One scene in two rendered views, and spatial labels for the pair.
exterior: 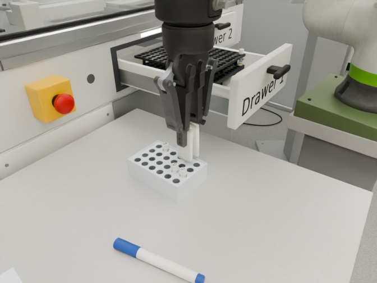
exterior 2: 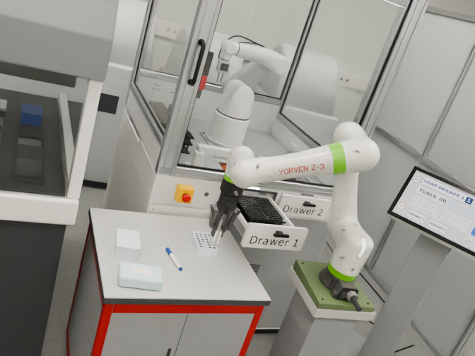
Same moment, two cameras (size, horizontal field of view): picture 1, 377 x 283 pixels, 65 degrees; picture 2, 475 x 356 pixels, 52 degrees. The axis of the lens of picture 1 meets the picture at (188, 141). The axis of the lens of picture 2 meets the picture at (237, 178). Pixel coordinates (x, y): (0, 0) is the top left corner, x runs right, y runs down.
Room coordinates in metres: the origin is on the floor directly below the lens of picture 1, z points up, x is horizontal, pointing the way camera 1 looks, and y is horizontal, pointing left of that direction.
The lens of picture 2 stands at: (-1.12, -0.82, 1.79)
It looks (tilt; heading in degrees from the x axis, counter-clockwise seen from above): 21 degrees down; 27
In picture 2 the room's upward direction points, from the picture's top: 18 degrees clockwise
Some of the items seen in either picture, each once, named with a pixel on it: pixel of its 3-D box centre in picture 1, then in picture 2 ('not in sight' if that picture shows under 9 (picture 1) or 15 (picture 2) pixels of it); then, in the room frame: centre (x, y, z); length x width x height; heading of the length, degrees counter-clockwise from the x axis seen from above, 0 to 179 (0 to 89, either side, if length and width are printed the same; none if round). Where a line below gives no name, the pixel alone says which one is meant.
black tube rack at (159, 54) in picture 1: (190, 67); (257, 213); (0.75, -0.01, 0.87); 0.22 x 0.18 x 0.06; 55
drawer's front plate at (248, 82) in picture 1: (263, 82); (275, 236); (0.63, -0.17, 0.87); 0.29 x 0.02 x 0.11; 145
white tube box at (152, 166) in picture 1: (166, 168); (203, 244); (0.44, 0.04, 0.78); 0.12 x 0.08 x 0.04; 51
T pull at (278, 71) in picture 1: (276, 70); (280, 234); (0.62, -0.19, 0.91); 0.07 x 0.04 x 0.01; 145
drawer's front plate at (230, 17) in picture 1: (214, 34); (303, 206); (1.07, -0.09, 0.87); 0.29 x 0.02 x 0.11; 145
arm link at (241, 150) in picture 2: not in sight; (240, 164); (0.44, 0.00, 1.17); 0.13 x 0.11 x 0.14; 39
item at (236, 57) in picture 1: (225, 63); (268, 220); (0.69, -0.09, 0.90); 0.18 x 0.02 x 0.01; 145
